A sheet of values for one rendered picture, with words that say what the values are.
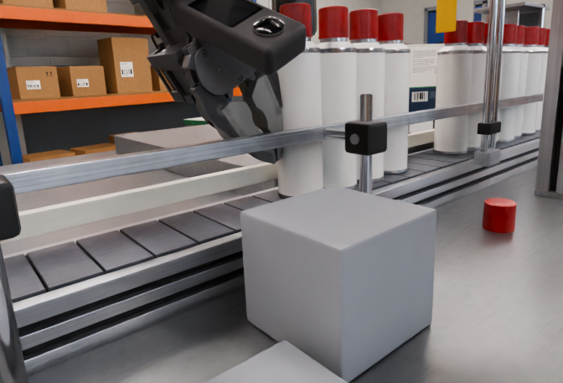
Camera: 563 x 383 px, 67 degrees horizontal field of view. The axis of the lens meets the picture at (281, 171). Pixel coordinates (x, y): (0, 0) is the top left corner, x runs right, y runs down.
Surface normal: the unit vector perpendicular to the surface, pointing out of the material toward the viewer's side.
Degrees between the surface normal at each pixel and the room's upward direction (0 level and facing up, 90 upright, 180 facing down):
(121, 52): 90
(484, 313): 0
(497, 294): 0
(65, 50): 90
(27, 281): 0
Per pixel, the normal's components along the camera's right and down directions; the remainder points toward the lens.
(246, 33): -0.03, -0.62
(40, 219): 0.64, 0.14
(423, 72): 0.25, 0.21
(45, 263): -0.04, -0.97
